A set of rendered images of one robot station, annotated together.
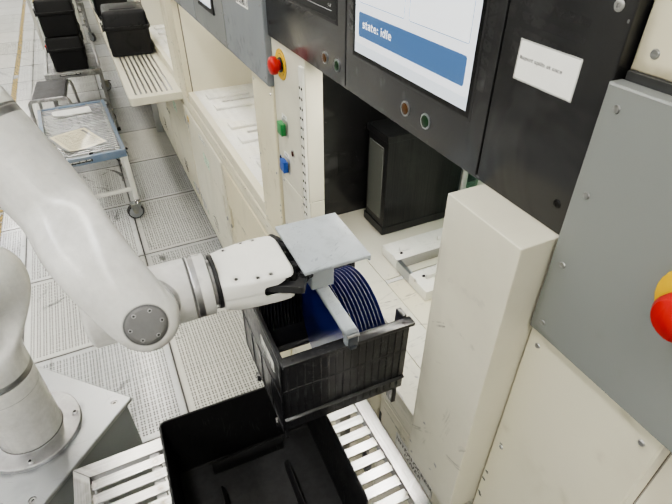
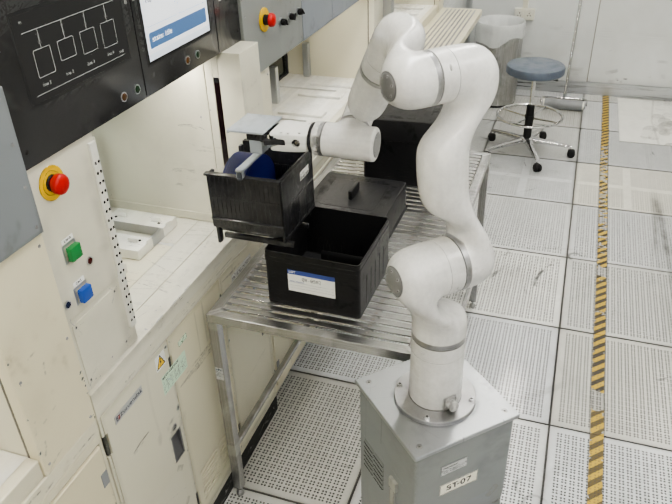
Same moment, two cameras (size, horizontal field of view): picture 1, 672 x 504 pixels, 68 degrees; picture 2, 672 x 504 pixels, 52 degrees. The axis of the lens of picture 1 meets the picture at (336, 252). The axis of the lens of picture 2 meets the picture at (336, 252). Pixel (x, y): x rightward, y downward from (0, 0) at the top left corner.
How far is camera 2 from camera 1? 2.08 m
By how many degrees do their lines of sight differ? 99
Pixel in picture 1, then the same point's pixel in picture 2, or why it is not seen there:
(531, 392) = not seen: hidden behind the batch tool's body
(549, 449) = not seen: hidden behind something
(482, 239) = (250, 54)
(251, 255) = (291, 126)
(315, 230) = (249, 126)
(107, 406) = (374, 382)
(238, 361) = not seen: outside the picture
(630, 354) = (262, 49)
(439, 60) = (196, 19)
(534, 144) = (228, 18)
